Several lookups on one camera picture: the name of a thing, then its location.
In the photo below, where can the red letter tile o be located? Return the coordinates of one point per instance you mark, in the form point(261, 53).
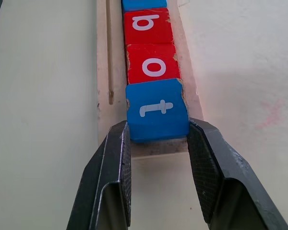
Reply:
point(153, 55)

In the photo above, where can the blue t letter block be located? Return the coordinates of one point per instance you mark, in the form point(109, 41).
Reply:
point(156, 119)

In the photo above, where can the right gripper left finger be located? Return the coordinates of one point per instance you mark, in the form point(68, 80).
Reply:
point(103, 182)

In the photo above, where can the wooden letter tray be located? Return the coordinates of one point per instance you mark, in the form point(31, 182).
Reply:
point(103, 72)

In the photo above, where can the red letter tile b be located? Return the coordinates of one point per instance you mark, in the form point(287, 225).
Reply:
point(146, 36)

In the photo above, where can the blue letter tile o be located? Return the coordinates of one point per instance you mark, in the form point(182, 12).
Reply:
point(144, 4)

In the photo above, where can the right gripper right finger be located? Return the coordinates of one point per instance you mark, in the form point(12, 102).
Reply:
point(228, 191)

